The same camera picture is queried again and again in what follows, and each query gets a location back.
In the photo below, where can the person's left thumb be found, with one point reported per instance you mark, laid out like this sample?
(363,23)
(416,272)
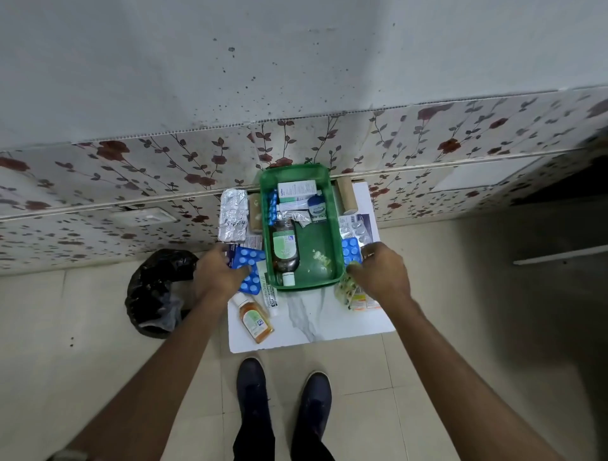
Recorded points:
(241,274)

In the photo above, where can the narrow blue blister strip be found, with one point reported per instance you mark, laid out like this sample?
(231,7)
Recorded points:
(272,207)

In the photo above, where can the person's right black shoe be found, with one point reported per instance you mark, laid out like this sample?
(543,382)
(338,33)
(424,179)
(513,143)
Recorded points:
(314,403)

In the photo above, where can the white paper leaflet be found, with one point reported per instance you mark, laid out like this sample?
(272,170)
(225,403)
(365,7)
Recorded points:
(254,242)

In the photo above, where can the black trousers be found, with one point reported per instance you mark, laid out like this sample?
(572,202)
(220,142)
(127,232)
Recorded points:
(254,446)

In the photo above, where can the person's right hand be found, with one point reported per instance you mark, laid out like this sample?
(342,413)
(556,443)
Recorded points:
(382,278)

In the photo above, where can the large silver foil blister strip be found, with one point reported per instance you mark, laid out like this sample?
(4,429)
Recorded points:
(233,214)

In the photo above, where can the person's left hand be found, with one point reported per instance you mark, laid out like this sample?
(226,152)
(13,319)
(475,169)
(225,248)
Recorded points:
(216,278)

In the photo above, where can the flat white medicine carton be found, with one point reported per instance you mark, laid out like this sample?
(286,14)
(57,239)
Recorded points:
(293,205)

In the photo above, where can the white ointment tube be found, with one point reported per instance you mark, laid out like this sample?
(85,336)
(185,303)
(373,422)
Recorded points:
(267,292)

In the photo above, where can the person's right thumb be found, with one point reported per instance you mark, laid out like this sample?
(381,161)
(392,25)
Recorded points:
(354,271)

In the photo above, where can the person's left forearm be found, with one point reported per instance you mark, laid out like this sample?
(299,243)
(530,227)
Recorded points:
(156,380)

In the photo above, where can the person's left black shoe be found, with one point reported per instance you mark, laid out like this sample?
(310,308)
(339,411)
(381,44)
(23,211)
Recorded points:
(251,389)

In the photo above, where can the small white blue jar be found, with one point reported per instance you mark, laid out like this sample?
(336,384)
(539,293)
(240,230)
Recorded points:
(317,208)

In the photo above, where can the green plastic tray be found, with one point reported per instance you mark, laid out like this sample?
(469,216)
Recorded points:
(327,232)

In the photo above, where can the black bin bag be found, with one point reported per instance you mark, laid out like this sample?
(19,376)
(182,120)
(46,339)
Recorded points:
(154,289)

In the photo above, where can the crumpled silver foil strip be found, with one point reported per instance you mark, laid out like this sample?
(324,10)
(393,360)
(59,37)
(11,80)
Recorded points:
(297,216)

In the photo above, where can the colourful medicine packet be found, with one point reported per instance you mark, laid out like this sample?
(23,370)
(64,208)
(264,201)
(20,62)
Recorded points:
(354,297)

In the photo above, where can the clear blister pack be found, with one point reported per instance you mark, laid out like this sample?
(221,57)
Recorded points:
(355,228)

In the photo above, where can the brown cardboard roll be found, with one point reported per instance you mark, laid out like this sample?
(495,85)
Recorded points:
(346,194)

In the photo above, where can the beige bandage roll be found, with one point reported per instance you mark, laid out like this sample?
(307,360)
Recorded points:
(255,212)

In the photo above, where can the white medicine box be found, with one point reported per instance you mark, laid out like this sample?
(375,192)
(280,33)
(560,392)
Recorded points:
(297,190)

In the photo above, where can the orange syrup bottle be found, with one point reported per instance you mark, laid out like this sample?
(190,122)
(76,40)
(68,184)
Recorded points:
(255,320)

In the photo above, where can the loose white pill bits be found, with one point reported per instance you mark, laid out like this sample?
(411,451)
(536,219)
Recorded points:
(322,258)

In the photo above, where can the white wall socket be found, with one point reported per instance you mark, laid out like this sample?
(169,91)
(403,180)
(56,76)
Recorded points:
(142,217)

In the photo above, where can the small blue blister pack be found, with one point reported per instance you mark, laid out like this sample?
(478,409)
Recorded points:
(351,250)

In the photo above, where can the person's black shoe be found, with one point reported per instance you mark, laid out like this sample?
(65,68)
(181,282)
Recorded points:
(251,389)
(314,403)

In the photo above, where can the person's right forearm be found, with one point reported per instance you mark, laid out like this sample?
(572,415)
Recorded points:
(456,380)

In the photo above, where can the white bar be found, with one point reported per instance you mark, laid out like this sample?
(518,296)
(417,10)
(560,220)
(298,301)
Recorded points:
(560,255)

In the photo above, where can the brown syrup bottle green label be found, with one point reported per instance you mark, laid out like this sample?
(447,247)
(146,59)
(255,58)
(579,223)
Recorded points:
(285,244)

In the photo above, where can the large blue blister pack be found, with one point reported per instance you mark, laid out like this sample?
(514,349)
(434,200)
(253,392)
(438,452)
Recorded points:
(249,259)

